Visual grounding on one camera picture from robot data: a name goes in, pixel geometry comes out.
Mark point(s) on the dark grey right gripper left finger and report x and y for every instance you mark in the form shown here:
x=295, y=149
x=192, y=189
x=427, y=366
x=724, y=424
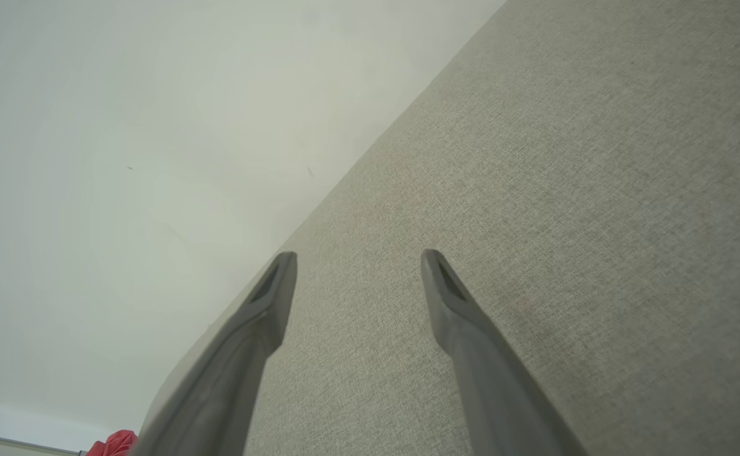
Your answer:
x=237, y=367

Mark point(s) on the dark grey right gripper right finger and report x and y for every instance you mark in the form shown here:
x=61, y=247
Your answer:
x=490, y=380

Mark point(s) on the red shorts with white stripe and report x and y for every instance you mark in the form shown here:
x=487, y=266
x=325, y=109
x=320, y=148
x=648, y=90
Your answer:
x=115, y=444

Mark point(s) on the grey fabric sofa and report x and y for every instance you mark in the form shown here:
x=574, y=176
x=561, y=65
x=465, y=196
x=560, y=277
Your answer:
x=597, y=190

